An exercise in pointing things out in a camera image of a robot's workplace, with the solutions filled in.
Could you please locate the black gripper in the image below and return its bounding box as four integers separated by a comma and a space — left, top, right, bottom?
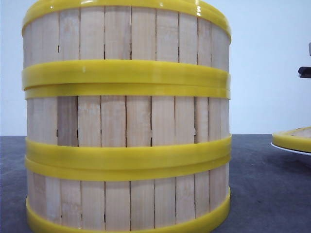
298, 43, 311, 78

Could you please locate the yellow rimmed steamer lid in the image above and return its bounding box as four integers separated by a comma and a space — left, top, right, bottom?
272, 127, 311, 153

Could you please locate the white plate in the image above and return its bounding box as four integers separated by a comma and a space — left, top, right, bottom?
270, 142, 311, 156

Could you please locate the front bamboo steamer basket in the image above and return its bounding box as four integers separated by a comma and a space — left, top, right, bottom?
25, 155, 231, 233

